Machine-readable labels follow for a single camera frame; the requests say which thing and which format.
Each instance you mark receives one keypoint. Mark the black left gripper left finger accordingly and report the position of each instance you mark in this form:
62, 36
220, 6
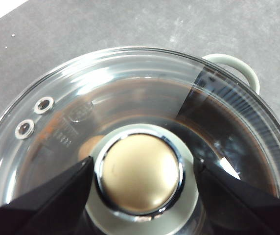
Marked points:
44, 208

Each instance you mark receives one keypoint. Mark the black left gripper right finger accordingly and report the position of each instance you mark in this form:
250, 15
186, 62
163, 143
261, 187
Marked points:
240, 208

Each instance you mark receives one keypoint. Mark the glass lid with green knob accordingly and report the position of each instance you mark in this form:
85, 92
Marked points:
140, 169

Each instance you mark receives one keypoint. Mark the sage green electric pot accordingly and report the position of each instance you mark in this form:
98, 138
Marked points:
250, 73

